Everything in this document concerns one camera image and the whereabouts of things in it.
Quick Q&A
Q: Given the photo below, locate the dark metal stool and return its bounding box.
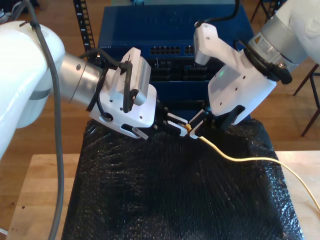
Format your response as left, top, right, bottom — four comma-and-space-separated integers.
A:
293, 59, 320, 137

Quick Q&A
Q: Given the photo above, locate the long grey arm cable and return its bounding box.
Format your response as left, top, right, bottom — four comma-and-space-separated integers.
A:
23, 0, 65, 240

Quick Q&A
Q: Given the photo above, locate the white shoe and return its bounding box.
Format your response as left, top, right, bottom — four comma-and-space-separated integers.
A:
0, 8, 10, 24

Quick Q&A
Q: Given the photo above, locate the black rack server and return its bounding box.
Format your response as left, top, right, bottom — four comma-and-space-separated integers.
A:
147, 56, 226, 82

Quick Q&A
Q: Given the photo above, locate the black camera cable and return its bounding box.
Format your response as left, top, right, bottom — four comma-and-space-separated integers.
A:
79, 47, 137, 113

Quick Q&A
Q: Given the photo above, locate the yellow network cable clear plug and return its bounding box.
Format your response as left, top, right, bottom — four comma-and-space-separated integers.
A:
184, 123, 320, 211

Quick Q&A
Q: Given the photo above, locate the blue network switch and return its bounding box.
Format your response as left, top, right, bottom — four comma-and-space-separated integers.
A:
97, 5, 258, 57

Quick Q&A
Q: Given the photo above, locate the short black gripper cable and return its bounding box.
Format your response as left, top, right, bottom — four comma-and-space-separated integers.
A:
234, 39, 293, 86
86, 69, 115, 121

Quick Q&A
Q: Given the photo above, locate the black bubble wrap mat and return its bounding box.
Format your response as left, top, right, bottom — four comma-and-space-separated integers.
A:
61, 117, 305, 240

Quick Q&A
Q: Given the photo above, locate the black perforated rack post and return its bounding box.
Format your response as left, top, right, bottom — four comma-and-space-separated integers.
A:
259, 0, 283, 28
72, 0, 101, 55

